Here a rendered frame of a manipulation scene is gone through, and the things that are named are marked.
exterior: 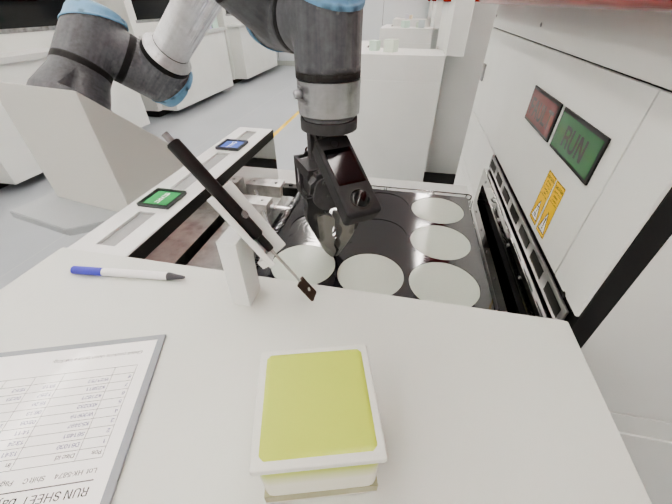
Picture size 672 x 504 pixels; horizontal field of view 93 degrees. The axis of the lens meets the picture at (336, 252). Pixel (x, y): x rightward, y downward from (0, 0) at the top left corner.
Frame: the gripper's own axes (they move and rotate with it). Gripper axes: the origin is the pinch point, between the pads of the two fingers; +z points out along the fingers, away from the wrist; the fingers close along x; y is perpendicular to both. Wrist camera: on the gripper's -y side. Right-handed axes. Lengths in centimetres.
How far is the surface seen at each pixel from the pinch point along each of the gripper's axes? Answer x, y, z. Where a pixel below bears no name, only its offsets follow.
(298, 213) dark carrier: 1.1, 15.5, 1.3
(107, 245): 30.7, 8.8, -4.8
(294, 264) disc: 6.6, 1.1, 1.2
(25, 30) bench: 120, 361, -12
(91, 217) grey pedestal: 43, 47, 9
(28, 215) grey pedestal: 57, 54, 9
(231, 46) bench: -87, 647, 32
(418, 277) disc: -9.5, -9.2, 1.3
